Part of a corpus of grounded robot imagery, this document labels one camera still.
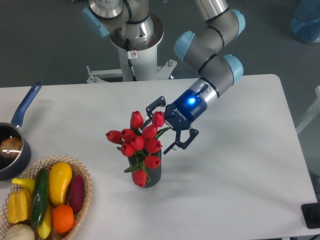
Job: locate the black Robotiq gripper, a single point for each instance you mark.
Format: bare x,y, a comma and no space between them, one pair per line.
182,112

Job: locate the red tulip bouquet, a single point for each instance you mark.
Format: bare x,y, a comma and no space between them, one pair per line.
138,142

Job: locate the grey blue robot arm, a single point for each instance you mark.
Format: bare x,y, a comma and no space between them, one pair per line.
215,73

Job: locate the dark grey ribbed vase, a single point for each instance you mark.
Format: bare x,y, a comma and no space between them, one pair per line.
146,174

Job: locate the woven wicker basket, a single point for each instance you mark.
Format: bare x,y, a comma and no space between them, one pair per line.
77,168

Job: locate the purple sweet potato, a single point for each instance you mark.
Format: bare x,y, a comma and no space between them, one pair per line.
76,194

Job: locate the yellow squash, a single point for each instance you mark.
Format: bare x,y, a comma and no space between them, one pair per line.
59,180

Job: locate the orange fruit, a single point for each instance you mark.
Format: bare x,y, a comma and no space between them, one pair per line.
63,218

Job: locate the green cucumber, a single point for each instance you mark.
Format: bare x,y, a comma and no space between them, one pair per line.
39,199

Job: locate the blue transparent container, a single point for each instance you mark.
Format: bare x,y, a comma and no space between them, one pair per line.
305,23

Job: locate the black device at edge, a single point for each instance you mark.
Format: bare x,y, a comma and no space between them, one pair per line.
311,215

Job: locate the brown patty in pan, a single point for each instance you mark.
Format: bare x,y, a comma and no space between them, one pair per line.
11,147

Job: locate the blue saucepan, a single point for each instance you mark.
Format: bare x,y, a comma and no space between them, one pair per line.
9,168

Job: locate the yellow banana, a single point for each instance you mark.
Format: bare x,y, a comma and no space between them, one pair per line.
45,226

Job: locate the yellow bell pepper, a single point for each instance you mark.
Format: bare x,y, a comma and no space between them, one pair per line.
19,206

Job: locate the white garlic bulb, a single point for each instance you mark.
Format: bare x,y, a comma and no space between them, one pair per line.
20,232

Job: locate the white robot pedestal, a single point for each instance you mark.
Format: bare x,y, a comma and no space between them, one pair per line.
137,46

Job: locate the white frame at right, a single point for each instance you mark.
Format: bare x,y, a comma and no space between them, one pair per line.
310,113

